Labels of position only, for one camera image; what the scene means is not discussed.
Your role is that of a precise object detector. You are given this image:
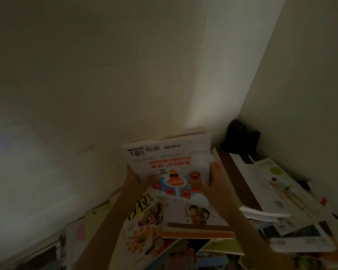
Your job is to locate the person's right hand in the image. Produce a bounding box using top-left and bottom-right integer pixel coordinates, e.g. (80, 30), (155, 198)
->
(198, 163), (238, 215)

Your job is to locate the person's left hand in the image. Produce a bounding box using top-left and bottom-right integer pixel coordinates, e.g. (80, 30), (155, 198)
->
(123, 164), (161, 198)

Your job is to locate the white book with orange graphic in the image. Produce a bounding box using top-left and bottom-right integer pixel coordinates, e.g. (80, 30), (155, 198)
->
(126, 138), (213, 200)

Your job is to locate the white book with cream pages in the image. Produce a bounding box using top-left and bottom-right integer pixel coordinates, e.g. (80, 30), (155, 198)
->
(120, 126), (210, 152)

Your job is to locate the person's right forearm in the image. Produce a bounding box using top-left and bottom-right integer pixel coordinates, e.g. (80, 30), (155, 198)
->
(218, 204), (295, 270)

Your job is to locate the person's left forearm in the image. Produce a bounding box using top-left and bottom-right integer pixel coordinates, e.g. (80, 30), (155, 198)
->
(72, 191), (143, 270)

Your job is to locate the brown cover book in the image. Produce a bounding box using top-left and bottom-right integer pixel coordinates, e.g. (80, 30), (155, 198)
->
(213, 147), (263, 212)

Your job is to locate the book with cartoon people cover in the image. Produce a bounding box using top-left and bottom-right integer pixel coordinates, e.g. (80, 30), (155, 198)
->
(161, 194), (236, 240)

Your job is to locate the food photo magazine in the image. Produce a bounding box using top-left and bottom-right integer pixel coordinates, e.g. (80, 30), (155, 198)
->
(108, 193), (181, 270)

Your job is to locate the yellow green book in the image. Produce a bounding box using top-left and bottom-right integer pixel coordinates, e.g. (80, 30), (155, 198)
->
(200, 238), (247, 257)

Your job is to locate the black object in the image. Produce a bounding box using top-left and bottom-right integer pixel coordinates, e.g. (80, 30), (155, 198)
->
(221, 119), (261, 158)

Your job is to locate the white book with green circle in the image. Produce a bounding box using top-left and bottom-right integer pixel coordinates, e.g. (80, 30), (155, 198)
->
(230, 153), (331, 222)

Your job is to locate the pale green book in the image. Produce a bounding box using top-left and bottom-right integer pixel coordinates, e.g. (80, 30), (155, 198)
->
(84, 202), (114, 239)

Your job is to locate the blue book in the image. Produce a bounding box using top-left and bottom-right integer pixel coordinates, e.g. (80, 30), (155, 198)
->
(197, 254), (230, 270)

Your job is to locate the red book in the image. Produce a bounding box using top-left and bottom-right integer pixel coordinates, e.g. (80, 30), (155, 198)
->
(169, 246), (198, 270)

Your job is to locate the pale pink book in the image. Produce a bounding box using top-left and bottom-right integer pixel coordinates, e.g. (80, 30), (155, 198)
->
(64, 218), (88, 269)

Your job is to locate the white book with barcode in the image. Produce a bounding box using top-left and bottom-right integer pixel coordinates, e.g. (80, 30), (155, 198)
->
(266, 222), (338, 254)

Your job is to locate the dark glossy magazine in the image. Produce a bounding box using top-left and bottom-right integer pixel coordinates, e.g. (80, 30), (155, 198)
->
(4, 237), (66, 270)

